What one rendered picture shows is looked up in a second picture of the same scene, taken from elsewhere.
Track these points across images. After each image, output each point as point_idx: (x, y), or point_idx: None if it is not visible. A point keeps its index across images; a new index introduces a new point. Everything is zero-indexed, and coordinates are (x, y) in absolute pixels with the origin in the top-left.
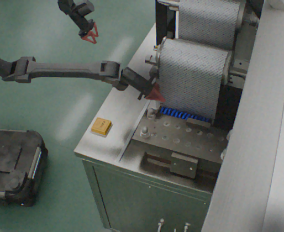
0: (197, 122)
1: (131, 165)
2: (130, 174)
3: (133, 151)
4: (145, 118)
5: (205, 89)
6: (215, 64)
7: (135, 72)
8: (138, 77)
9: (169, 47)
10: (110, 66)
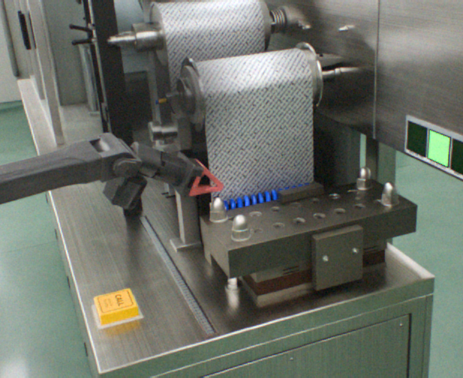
0: (300, 189)
1: (244, 322)
2: (248, 348)
3: (220, 305)
4: (213, 223)
5: (290, 120)
6: (294, 61)
7: (154, 148)
8: (166, 153)
9: (206, 65)
10: (111, 140)
